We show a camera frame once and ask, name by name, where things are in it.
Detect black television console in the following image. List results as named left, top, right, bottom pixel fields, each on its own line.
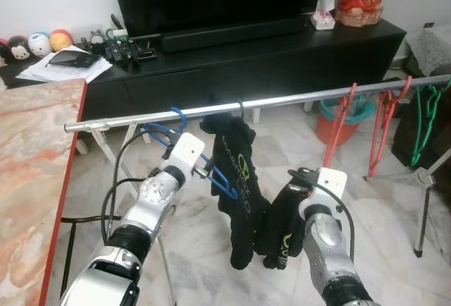
left=0, top=18, right=409, bottom=121

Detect black clothes hanger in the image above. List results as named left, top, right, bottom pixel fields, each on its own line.
left=235, top=97, right=248, bottom=121

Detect orange round toy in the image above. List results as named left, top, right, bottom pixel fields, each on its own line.
left=49, top=28, right=75, bottom=53

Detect white paper sheets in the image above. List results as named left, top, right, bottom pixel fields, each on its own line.
left=14, top=50, right=114, bottom=85

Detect orange waste bin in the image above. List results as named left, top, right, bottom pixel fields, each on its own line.
left=315, top=112, right=362, bottom=147

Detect white round toy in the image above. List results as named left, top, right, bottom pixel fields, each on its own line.
left=28, top=32, right=53, bottom=58

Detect grey lace cloth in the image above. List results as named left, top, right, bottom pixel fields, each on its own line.
left=404, top=25, right=451, bottom=75

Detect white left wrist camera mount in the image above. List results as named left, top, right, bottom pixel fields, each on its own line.
left=166, top=131, right=207, bottom=181

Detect black shirt green logo print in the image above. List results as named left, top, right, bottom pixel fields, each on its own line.
left=199, top=112, right=273, bottom=271
left=254, top=172, right=312, bottom=271

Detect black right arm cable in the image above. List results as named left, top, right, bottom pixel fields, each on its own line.
left=288, top=167, right=357, bottom=262

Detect green plastic clothes hanger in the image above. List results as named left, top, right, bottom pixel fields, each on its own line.
left=411, top=79, right=451, bottom=168

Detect white pink tissue box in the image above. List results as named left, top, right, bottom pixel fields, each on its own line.
left=309, top=0, right=338, bottom=32

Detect blue plastic clothes hanger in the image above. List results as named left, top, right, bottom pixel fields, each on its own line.
left=141, top=106, right=240, bottom=201

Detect silver metal clothes rack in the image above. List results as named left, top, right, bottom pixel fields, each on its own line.
left=63, top=73, right=451, bottom=259

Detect teal bin liner bag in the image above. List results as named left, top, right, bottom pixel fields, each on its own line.
left=318, top=94, right=377, bottom=126

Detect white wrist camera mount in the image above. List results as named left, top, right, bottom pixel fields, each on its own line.
left=166, top=131, right=207, bottom=181
left=314, top=168, right=349, bottom=213

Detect black pouch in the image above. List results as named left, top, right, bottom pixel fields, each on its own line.
left=45, top=48, right=97, bottom=69

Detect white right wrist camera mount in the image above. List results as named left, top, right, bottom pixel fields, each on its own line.
left=314, top=168, right=349, bottom=213

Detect marble pattern folding table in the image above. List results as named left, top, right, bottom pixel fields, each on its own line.
left=0, top=78, right=89, bottom=306

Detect black mouse plush toy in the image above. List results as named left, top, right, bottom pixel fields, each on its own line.
left=6, top=35, right=33, bottom=62

